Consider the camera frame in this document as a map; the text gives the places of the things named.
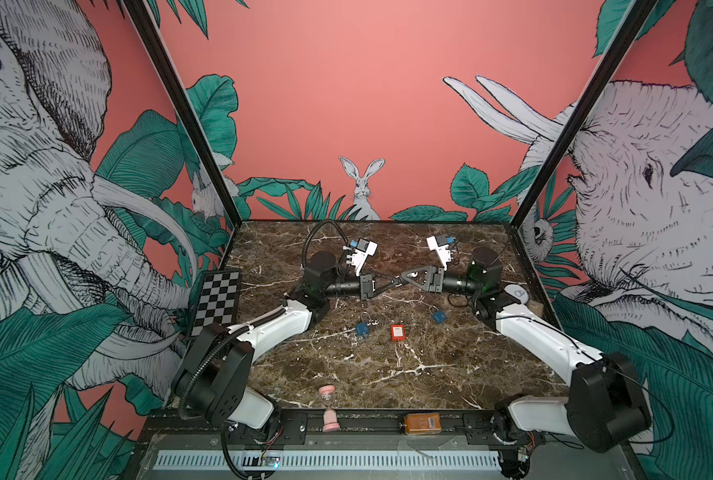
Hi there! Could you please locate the blue padlock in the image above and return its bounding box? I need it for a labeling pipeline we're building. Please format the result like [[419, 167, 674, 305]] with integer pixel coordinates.
[[354, 312, 372, 340], [431, 308, 448, 325]]

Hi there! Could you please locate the red padlock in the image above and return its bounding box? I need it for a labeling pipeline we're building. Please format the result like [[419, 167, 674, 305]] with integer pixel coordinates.
[[390, 324, 406, 342]]

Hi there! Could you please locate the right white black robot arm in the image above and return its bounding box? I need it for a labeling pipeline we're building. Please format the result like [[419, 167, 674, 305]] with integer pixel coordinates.
[[400, 247, 652, 453]]

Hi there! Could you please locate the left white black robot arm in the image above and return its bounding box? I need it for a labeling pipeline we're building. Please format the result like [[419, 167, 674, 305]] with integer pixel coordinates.
[[172, 252, 402, 431]]

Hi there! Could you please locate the brown spice jar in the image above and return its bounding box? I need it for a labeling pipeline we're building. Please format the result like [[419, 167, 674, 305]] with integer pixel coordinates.
[[527, 300, 544, 317]]

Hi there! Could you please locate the pink hourglass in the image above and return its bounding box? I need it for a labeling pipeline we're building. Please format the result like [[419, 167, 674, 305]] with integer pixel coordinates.
[[318, 385, 340, 432]]

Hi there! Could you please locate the orange rectangular box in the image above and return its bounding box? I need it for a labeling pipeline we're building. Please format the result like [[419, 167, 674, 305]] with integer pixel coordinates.
[[403, 412, 442, 435]]

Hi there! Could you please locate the black white checkerboard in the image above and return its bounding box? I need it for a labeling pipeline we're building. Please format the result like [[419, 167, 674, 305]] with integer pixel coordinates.
[[190, 268, 242, 337]]

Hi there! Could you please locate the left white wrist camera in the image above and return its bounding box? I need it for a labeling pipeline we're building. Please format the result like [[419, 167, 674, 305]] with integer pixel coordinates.
[[344, 238, 377, 276]]

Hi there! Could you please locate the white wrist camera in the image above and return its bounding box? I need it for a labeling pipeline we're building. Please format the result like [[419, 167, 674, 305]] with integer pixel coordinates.
[[344, 238, 377, 276], [426, 235, 456, 270]]

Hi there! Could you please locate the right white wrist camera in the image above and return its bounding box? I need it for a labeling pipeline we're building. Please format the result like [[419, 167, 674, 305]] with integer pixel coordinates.
[[426, 235, 456, 270]]

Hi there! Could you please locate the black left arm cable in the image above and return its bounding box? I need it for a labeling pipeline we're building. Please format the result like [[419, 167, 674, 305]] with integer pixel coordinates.
[[175, 219, 352, 421]]

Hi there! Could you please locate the white perforated rail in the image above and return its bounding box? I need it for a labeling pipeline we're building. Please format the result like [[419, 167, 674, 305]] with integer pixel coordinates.
[[152, 450, 500, 472]]

